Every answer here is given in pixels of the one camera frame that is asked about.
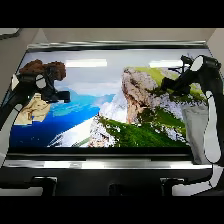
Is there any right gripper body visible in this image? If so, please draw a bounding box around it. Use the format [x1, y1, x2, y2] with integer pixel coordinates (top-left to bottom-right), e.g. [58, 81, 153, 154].
[160, 72, 191, 97]

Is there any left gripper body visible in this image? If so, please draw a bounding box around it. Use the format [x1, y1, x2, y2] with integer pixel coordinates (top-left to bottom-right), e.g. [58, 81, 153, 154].
[49, 89, 72, 104]

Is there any beige garment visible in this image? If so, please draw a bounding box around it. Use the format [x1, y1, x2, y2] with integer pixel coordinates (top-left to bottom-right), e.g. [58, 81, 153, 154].
[13, 92, 52, 126]

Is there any brown garment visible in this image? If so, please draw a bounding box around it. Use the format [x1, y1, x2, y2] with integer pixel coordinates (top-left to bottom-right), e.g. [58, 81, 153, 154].
[18, 58, 67, 83]

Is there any grey garment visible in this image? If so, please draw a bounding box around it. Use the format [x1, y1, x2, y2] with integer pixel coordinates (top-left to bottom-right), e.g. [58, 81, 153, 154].
[181, 104, 213, 165]

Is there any silver frame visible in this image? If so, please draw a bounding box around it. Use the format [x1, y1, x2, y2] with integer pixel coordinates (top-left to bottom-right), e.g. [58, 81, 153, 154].
[0, 40, 224, 197]

